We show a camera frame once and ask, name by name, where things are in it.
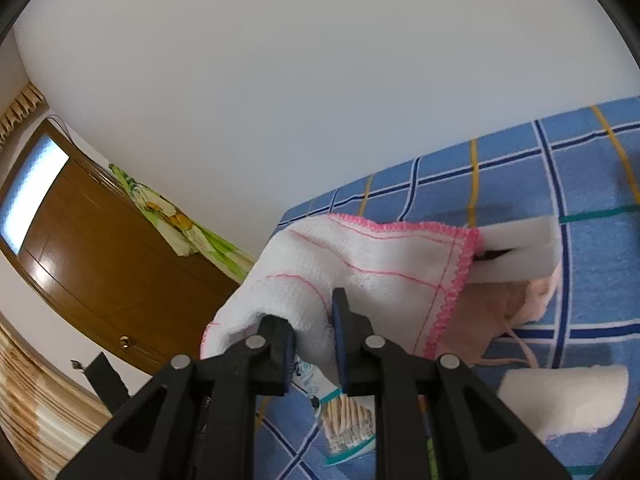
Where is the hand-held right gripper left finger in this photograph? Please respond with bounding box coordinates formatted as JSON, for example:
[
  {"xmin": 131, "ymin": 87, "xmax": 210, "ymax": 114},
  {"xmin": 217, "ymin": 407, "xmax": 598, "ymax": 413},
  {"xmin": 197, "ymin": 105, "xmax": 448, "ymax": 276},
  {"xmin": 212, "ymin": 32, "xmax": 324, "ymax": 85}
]
[{"xmin": 55, "ymin": 314, "xmax": 298, "ymax": 480}]

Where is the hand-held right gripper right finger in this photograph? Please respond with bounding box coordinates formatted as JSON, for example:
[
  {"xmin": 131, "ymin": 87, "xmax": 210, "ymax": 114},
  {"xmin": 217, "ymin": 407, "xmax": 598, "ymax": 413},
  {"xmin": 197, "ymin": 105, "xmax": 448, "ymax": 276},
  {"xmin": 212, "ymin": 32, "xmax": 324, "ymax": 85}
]
[{"xmin": 331, "ymin": 287, "xmax": 573, "ymax": 480}]

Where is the white cloth with pink trim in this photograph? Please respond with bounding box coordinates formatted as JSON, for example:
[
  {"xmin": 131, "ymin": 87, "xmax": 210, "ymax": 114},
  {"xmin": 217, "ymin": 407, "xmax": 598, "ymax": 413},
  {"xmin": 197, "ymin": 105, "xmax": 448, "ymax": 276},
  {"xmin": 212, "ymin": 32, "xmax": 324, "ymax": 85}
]
[{"xmin": 200, "ymin": 213, "xmax": 485, "ymax": 361}]

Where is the white and teal packet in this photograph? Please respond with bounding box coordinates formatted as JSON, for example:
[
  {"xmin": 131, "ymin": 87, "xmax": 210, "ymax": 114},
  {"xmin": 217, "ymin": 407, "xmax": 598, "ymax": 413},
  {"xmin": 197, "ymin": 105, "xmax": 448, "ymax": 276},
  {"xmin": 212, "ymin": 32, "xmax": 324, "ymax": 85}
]
[{"xmin": 292, "ymin": 354, "xmax": 335, "ymax": 403}]

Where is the pale pink cloth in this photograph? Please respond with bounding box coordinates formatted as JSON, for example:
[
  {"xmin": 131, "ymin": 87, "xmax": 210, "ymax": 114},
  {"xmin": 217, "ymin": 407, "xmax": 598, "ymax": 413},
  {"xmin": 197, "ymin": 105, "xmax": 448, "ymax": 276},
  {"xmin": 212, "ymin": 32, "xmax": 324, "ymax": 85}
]
[{"xmin": 440, "ymin": 262, "xmax": 563, "ymax": 368}]

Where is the green printed cloth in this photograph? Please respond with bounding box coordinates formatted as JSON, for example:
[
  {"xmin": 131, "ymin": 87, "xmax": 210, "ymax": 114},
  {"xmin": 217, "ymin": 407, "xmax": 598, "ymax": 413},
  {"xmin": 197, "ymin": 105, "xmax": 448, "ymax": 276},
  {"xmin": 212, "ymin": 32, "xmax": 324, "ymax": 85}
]
[{"xmin": 107, "ymin": 162, "xmax": 257, "ymax": 281}]

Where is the rolled white towel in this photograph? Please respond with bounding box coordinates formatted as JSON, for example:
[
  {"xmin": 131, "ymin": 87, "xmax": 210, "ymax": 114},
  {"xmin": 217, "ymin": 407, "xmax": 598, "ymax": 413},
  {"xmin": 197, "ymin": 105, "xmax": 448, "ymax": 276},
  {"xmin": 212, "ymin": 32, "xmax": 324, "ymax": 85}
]
[{"xmin": 500, "ymin": 364, "xmax": 631, "ymax": 443}]

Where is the brown wooden door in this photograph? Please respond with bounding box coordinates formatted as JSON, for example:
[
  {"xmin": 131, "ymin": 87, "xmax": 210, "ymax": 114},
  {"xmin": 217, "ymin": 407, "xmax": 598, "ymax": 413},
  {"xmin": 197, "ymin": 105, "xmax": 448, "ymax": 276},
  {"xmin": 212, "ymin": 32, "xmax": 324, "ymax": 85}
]
[{"xmin": 0, "ymin": 119, "xmax": 246, "ymax": 376}]

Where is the blue plaid bedsheet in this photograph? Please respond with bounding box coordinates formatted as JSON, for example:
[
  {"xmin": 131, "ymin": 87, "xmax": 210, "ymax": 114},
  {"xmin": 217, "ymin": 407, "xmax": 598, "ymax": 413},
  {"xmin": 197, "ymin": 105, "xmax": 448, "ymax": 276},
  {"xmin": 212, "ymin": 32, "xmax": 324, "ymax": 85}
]
[{"xmin": 252, "ymin": 96, "xmax": 640, "ymax": 480}]

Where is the beige pleated curtain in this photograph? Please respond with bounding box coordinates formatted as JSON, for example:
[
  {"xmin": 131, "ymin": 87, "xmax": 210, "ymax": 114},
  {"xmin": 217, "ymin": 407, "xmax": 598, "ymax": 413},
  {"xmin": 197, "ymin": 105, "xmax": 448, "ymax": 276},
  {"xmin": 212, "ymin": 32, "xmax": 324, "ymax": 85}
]
[{"xmin": 0, "ymin": 82, "xmax": 47, "ymax": 147}]

